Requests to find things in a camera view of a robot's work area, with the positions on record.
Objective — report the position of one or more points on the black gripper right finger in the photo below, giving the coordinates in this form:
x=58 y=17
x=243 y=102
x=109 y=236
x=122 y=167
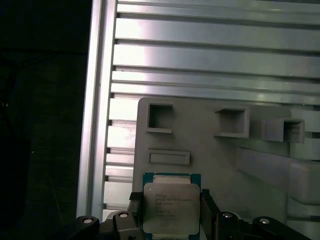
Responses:
x=207 y=207

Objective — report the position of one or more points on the grey plastic parts rack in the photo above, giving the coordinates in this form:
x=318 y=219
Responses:
x=200 y=155

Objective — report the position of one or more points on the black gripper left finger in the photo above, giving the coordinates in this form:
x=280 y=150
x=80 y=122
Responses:
x=136 y=202

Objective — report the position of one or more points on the CPU with silver top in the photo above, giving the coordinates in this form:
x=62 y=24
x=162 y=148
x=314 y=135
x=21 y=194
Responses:
x=170 y=200

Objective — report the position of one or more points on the aluminium table frame rail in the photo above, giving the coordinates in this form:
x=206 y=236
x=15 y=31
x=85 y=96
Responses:
x=97 y=100

